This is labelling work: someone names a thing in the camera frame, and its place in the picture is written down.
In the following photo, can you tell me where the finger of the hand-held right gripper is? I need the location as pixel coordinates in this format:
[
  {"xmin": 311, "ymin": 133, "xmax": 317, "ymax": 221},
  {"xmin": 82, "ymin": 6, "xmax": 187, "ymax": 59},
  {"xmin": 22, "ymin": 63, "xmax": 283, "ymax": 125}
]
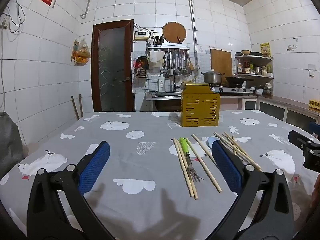
[{"xmin": 288, "ymin": 130, "xmax": 314, "ymax": 152}]

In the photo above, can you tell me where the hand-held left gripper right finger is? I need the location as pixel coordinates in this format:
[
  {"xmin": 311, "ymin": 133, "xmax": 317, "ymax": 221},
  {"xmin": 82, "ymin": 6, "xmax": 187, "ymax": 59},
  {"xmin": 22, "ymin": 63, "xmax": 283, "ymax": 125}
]
[{"xmin": 211, "ymin": 139, "xmax": 295, "ymax": 240}]

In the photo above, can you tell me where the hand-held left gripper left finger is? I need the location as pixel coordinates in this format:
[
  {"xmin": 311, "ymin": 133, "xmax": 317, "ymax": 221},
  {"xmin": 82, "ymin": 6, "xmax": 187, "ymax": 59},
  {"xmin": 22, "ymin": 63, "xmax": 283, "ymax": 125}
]
[{"xmin": 26, "ymin": 141, "xmax": 116, "ymax": 240}]

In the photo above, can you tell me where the green handled metal fork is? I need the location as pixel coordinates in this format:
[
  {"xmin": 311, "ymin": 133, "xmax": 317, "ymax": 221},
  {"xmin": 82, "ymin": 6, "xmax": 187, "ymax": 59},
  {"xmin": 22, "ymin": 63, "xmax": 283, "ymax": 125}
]
[{"xmin": 178, "ymin": 137, "xmax": 204, "ymax": 182}]

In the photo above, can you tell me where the yellow perforated utensil holder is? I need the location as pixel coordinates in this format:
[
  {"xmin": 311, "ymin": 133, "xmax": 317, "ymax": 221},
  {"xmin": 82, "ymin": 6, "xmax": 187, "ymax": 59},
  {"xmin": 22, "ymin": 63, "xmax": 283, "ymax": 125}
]
[{"xmin": 180, "ymin": 83, "xmax": 221, "ymax": 127}]

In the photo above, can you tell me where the blue chair back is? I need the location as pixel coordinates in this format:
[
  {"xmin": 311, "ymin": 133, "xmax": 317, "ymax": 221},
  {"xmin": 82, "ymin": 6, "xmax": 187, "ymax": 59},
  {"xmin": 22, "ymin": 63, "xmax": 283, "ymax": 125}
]
[{"xmin": 308, "ymin": 121, "xmax": 320, "ymax": 138}]

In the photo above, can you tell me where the kitchen counter cabinet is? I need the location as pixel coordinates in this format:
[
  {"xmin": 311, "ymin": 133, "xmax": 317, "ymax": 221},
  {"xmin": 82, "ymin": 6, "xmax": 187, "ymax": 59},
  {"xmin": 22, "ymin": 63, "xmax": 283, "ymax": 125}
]
[{"xmin": 241, "ymin": 94, "xmax": 320, "ymax": 133}]

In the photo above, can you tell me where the grey animal print tablecloth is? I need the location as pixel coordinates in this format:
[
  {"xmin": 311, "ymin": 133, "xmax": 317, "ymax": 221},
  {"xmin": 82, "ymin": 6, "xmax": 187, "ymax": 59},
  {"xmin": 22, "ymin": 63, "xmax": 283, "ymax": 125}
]
[{"xmin": 0, "ymin": 109, "xmax": 316, "ymax": 240}]

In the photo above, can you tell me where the steel gas stove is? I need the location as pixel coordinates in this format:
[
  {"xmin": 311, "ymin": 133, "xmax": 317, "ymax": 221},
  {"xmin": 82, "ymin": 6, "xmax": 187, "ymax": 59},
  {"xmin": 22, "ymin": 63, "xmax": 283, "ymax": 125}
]
[{"xmin": 208, "ymin": 85, "xmax": 255, "ymax": 96}]

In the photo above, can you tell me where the black wok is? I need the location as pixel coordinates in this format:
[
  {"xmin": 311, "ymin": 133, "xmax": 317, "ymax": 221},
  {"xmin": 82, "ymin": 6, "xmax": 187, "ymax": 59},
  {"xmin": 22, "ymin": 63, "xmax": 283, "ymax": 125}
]
[{"xmin": 225, "ymin": 76, "xmax": 255, "ymax": 86}]

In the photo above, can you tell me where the corner shelf with bottles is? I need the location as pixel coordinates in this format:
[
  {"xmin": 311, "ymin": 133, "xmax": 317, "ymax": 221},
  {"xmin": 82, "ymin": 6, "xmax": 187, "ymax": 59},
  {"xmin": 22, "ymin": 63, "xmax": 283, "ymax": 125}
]
[{"xmin": 234, "ymin": 49, "xmax": 275, "ymax": 79}]

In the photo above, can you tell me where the steel pot with lid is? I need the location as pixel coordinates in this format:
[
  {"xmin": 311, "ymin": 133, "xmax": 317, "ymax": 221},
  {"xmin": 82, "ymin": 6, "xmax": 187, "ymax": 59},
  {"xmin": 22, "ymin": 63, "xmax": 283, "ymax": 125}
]
[{"xmin": 201, "ymin": 69, "xmax": 225, "ymax": 85}]

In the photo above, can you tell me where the grey sack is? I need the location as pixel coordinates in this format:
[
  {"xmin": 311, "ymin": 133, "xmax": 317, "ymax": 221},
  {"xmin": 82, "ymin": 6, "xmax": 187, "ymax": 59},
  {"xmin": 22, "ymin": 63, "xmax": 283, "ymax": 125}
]
[{"xmin": 0, "ymin": 111, "xmax": 27, "ymax": 178}]

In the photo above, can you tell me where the steel sink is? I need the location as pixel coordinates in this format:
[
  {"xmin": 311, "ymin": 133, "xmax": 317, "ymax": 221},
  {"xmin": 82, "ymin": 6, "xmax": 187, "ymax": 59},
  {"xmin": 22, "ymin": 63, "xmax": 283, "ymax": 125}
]
[{"xmin": 149, "ymin": 91, "xmax": 183, "ymax": 98}]

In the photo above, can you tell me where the metal faucet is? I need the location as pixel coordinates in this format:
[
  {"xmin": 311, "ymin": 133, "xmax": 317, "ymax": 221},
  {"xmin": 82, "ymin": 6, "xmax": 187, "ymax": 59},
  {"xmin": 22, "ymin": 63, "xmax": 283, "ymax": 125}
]
[{"xmin": 171, "ymin": 64, "xmax": 181, "ymax": 92}]

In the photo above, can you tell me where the brown door with frosted glass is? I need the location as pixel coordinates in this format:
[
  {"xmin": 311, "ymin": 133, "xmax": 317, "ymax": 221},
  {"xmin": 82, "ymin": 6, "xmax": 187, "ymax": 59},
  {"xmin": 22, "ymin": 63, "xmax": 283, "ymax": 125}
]
[{"xmin": 91, "ymin": 19, "xmax": 136, "ymax": 112}]

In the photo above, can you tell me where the rectangular wooden cutting board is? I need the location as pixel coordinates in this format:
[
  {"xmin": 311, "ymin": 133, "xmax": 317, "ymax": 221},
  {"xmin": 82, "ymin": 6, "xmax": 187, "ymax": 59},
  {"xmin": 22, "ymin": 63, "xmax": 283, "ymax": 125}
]
[{"xmin": 210, "ymin": 48, "xmax": 233, "ymax": 78}]

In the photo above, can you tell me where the white dish soap bottle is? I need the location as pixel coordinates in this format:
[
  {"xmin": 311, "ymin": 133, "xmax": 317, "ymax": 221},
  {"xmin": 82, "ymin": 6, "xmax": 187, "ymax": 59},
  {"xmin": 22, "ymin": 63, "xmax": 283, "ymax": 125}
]
[{"xmin": 158, "ymin": 73, "xmax": 166, "ymax": 93}]

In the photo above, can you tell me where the red and black hanging bag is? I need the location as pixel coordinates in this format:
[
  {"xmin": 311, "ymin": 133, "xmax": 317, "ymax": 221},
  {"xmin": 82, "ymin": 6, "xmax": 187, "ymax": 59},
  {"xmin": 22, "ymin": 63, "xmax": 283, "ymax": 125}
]
[{"xmin": 133, "ymin": 56, "xmax": 150, "ymax": 78}]

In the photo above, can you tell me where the row of hanging ladles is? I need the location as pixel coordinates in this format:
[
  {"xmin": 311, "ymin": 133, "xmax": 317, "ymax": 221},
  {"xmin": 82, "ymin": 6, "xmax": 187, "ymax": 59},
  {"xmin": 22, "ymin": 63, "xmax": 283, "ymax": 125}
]
[{"xmin": 165, "ymin": 50, "xmax": 195, "ymax": 77}]

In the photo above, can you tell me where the bag of oranges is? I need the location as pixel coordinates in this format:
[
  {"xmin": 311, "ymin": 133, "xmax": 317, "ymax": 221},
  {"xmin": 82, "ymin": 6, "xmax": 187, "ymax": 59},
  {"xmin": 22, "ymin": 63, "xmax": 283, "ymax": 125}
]
[{"xmin": 72, "ymin": 38, "xmax": 91, "ymax": 66}]

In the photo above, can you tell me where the white hanging cloth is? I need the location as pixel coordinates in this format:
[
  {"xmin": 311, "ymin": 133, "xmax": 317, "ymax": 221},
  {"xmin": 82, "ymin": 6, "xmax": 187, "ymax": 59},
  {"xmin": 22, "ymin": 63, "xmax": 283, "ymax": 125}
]
[{"xmin": 148, "ymin": 51, "xmax": 166, "ymax": 68}]

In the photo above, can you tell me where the wall hook sticker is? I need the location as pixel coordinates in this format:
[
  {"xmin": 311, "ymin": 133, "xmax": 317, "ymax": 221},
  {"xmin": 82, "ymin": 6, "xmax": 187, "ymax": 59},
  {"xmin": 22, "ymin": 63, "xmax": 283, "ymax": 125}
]
[{"xmin": 286, "ymin": 38, "xmax": 299, "ymax": 52}]

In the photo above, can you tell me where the yellow wall poster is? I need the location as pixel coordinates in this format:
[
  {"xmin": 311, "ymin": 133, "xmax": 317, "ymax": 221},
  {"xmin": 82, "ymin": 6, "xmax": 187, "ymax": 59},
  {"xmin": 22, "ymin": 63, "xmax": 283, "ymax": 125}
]
[{"xmin": 260, "ymin": 42, "xmax": 271, "ymax": 58}]

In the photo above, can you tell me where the metal wall rack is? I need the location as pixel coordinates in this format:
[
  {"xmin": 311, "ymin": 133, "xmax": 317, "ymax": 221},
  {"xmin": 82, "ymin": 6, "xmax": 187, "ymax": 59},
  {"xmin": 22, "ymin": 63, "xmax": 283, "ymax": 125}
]
[{"xmin": 146, "ymin": 44, "xmax": 190, "ymax": 52}]

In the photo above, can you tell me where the white wall control box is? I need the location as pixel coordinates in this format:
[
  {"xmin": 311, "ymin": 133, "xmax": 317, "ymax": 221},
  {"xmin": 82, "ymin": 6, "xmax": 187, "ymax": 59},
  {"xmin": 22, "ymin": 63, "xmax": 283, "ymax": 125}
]
[{"xmin": 134, "ymin": 30, "xmax": 148, "ymax": 41}]

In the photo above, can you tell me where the grey wall pipe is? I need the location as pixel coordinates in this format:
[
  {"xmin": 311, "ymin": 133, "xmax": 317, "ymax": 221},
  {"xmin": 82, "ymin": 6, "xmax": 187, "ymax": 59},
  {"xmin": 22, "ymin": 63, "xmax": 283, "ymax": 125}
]
[{"xmin": 80, "ymin": 0, "xmax": 199, "ymax": 68}]

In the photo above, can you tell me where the wall socket with cables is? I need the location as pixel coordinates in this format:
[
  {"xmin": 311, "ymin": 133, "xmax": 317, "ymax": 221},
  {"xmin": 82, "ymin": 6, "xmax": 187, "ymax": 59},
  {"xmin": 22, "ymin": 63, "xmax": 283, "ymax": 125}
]
[{"xmin": 0, "ymin": 0, "xmax": 27, "ymax": 43}]

